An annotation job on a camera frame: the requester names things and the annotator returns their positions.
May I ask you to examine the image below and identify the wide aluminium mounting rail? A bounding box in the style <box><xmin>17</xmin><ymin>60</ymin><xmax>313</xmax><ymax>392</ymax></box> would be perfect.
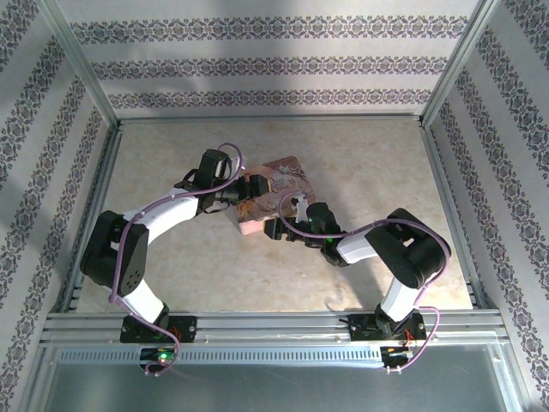
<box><xmin>40</xmin><ymin>312</ymin><xmax>510</xmax><ymax>345</ymax></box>

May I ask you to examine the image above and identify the grey metal sheet panel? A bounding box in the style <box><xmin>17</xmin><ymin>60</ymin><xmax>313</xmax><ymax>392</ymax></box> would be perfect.
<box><xmin>25</xmin><ymin>363</ymin><xmax>525</xmax><ymax>412</ymax></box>

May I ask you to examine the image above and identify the aluminium frame rail, short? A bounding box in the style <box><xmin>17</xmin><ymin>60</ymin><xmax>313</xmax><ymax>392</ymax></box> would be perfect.
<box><xmin>114</xmin><ymin>112</ymin><xmax>426</xmax><ymax>126</ymax></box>

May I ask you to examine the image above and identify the slotted grey cable duct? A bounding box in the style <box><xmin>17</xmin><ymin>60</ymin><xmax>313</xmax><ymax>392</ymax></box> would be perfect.
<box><xmin>55</xmin><ymin>345</ymin><xmax>495</xmax><ymax>367</ymax></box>

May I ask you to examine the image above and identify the aluminium frame side rail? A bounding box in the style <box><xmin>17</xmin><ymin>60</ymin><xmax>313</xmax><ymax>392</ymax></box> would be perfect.
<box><xmin>419</xmin><ymin>121</ymin><xmax>502</xmax><ymax>312</ymax></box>
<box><xmin>57</xmin><ymin>122</ymin><xmax>124</xmax><ymax>313</ymax></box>

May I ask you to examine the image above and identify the aluminium frame corner post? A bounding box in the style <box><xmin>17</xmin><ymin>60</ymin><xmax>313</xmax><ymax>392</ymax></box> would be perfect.
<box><xmin>419</xmin><ymin>0</ymin><xmax>501</xmax><ymax>125</ymax></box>
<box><xmin>36</xmin><ymin>0</ymin><xmax>122</xmax><ymax>125</ymax></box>

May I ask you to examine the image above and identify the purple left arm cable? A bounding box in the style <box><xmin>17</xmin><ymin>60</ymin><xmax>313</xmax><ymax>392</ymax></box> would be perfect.
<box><xmin>109</xmin><ymin>143</ymin><xmax>249</xmax><ymax>379</ymax></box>

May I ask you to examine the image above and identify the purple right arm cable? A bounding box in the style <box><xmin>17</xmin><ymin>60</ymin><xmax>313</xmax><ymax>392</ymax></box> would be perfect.
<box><xmin>277</xmin><ymin>191</ymin><xmax>452</xmax><ymax>373</ymax></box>

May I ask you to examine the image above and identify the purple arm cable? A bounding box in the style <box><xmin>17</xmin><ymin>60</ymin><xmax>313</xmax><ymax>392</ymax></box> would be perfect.
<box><xmin>277</xmin><ymin>191</ymin><xmax>452</xmax><ymax>373</ymax></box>
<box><xmin>109</xmin><ymin>143</ymin><xmax>249</xmax><ymax>379</ymax></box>

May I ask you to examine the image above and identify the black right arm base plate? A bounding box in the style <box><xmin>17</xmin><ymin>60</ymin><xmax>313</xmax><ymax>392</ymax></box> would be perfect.
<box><xmin>349</xmin><ymin>312</ymin><xmax>428</xmax><ymax>342</ymax></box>

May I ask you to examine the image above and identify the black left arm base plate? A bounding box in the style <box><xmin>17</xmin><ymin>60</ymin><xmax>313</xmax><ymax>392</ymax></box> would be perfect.
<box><xmin>119</xmin><ymin>315</ymin><xmax>198</xmax><ymax>344</ymax></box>

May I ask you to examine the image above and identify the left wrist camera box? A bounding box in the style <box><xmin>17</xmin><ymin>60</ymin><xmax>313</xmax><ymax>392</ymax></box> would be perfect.
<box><xmin>216</xmin><ymin>155</ymin><xmax>244</xmax><ymax>179</ymax></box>

